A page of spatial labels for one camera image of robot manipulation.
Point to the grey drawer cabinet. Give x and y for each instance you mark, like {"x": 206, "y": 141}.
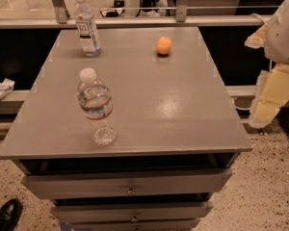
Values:
{"x": 171, "y": 112}

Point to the black leather shoe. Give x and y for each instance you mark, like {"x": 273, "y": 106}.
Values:
{"x": 10, "y": 214}

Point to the orange fruit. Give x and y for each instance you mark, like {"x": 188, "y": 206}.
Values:
{"x": 163, "y": 46}

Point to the top grey drawer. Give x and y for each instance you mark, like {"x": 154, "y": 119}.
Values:
{"x": 135, "y": 183}

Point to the white crumpled packet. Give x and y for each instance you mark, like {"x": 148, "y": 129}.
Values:
{"x": 6, "y": 87}

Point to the bottom grey drawer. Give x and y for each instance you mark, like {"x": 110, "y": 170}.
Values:
{"x": 156, "y": 225}

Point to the red label water bottle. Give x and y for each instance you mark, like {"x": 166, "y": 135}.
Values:
{"x": 95, "y": 100}

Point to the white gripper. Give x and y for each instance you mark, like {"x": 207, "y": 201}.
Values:
{"x": 283, "y": 38}

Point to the middle grey drawer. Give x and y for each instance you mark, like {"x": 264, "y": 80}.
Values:
{"x": 132, "y": 212}

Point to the blue label plastic bottle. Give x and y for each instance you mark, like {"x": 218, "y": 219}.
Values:
{"x": 86, "y": 27}

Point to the grey drawer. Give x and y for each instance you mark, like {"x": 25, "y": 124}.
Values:
{"x": 156, "y": 225}
{"x": 132, "y": 212}
{"x": 135, "y": 183}

